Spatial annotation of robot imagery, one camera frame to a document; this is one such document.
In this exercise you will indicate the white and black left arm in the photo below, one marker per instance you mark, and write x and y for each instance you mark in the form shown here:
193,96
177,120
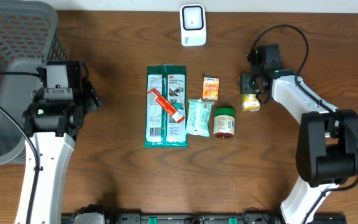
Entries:
51,128

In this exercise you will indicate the green yellow juice carton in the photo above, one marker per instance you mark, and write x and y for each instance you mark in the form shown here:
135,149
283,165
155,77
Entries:
249,102

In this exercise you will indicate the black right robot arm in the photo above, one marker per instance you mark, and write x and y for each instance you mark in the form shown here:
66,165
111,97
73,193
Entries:
327,148

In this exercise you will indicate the small orange box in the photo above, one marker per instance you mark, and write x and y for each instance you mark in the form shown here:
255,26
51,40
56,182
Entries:
210,88

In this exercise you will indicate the green 3M package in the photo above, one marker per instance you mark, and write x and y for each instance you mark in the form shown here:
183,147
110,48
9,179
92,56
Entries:
163,129

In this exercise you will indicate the white barcode scanner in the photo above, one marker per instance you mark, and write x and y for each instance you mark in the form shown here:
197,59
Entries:
193,25

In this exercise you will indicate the dark grey plastic mesh basket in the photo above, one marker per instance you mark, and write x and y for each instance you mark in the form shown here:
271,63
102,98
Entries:
28,39

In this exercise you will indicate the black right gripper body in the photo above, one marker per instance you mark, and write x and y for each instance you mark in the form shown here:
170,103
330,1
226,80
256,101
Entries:
250,83

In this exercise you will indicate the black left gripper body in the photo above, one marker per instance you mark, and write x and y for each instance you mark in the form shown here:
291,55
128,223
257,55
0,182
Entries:
88,101

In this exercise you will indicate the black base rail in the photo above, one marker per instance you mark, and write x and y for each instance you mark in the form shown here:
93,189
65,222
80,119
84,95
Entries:
135,218

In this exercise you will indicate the mint green wipes pack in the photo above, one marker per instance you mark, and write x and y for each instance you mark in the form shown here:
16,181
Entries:
199,113

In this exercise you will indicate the white jar green lid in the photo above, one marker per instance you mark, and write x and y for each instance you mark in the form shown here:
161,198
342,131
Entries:
224,123

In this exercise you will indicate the red sachet packet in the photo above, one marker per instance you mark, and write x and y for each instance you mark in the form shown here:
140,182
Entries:
166,105

